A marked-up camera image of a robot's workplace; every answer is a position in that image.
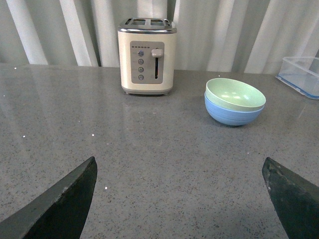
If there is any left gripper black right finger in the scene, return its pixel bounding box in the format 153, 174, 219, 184
262, 157, 319, 239

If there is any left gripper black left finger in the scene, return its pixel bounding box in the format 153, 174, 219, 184
0, 156, 97, 239

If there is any blue bowl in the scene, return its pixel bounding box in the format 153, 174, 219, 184
204, 94, 264, 126

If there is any green bowl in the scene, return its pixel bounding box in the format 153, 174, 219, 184
205, 78, 266, 112

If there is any clear plastic food container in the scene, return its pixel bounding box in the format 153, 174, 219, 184
276, 57, 319, 100

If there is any white curtain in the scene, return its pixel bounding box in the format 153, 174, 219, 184
0, 0, 319, 74

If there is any cream two-slot toaster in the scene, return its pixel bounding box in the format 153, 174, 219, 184
118, 17, 177, 95

